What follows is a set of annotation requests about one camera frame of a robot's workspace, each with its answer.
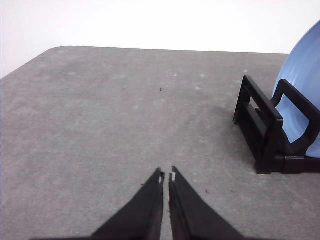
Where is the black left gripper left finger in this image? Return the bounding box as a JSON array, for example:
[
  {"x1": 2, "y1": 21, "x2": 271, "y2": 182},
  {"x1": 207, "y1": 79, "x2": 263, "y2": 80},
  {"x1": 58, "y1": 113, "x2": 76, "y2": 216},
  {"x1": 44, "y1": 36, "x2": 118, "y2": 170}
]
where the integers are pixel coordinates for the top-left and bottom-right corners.
[{"x1": 30, "y1": 167, "x2": 165, "y2": 240}]

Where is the blue plate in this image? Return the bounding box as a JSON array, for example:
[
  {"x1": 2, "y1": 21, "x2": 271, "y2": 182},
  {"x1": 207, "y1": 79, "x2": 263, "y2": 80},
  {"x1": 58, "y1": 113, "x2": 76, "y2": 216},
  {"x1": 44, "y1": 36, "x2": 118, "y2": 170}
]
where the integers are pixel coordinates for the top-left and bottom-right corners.
[{"x1": 273, "y1": 21, "x2": 320, "y2": 158}]

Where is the black plastic dish rack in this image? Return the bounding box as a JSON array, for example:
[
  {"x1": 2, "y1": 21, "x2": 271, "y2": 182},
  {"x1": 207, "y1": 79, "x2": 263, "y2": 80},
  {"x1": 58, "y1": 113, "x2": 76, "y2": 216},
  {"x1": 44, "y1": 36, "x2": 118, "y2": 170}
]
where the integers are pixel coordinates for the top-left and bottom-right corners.
[{"x1": 233, "y1": 75, "x2": 320, "y2": 175}]

